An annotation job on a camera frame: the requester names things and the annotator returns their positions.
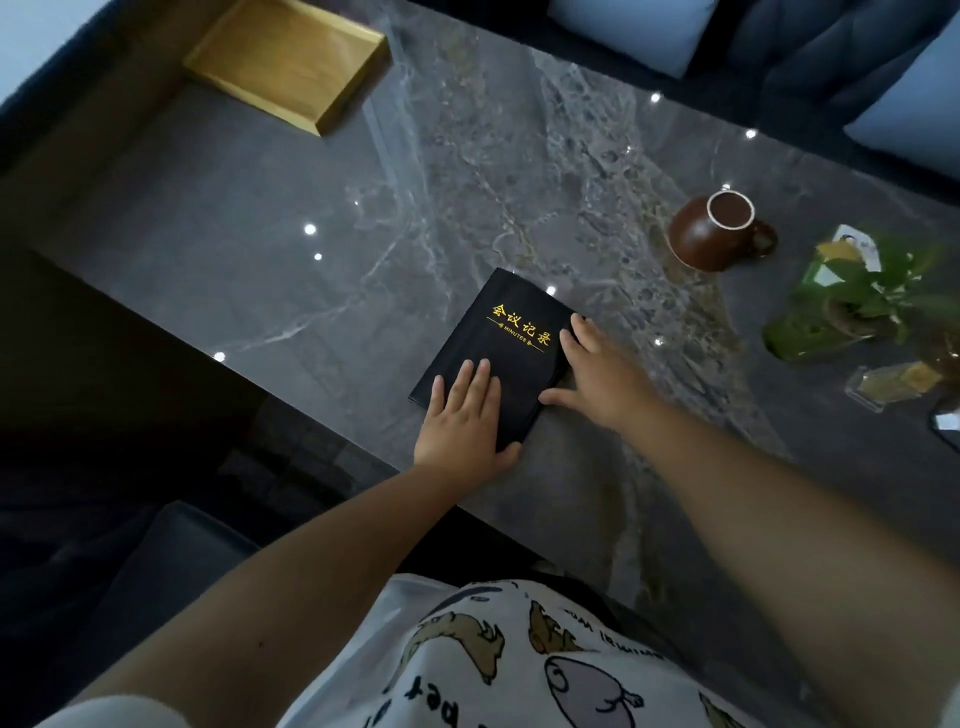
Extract person's right hand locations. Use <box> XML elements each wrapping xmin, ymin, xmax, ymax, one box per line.
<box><xmin>538</xmin><ymin>313</ymin><xmax>663</xmax><ymax>433</ymax></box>

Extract person's left hand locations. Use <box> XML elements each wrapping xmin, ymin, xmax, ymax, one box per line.
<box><xmin>412</xmin><ymin>358</ymin><xmax>525</xmax><ymax>482</ymax></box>

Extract black hardcover notebook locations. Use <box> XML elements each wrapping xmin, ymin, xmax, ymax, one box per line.
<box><xmin>408</xmin><ymin>267</ymin><xmax>575</xmax><ymax>453</ymax></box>

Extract person's left forearm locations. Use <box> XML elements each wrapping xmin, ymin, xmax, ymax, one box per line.
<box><xmin>63</xmin><ymin>461</ymin><xmax>498</xmax><ymax>728</ymax></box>

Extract person's right forearm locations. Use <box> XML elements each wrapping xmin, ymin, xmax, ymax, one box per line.
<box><xmin>621</xmin><ymin>396</ymin><xmax>960</xmax><ymax>728</ymax></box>

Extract white printed shirt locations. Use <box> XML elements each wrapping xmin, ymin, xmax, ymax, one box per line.
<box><xmin>276</xmin><ymin>573</ymin><xmax>770</xmax><ymax>728</ymax></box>

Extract brown ceramic mug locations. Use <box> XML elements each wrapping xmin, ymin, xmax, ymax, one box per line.
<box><xmin>666</xmin><ymin>189</ymin><xmax>780</xmax><ymax>273</ymax></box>

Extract green potted plant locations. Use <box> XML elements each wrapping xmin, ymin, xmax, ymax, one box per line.
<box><xmin>762</xmin><ymin>225</ymin><xmax>960</xmax><ymax>376</ymax></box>

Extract white plant tag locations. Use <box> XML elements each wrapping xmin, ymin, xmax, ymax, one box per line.
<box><xmin>831</xmin><ymin>225</ymin><xmax>880</xmax><ymax>265</ymax></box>

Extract dark upholstered stool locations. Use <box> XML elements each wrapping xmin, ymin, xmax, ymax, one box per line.
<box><xmin>71</xmin><ymin>500</ymin><xmax>265</xmax><ymax>680</ymax></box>

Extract light blue cushion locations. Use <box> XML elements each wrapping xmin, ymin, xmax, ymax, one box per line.
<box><xmin>843</xmin><ymin>13</ymin><xmax>960</xmax><ymax>163</ymax></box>
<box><xmin>546</xmin><ymin>0</ymin><xmax>719</xmax><ymax>81</ymax></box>

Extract dark phone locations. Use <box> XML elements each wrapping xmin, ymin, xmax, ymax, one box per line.
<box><xmin>928</xmin><ymin>396</ymin><xmax>960</xmax><ymax>454</ymax></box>

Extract wooden tray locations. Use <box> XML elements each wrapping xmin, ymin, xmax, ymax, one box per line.
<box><xmin>182</xmin><ymin>0</ymin><xmax>391</xmax><ymax>139</ymax></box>

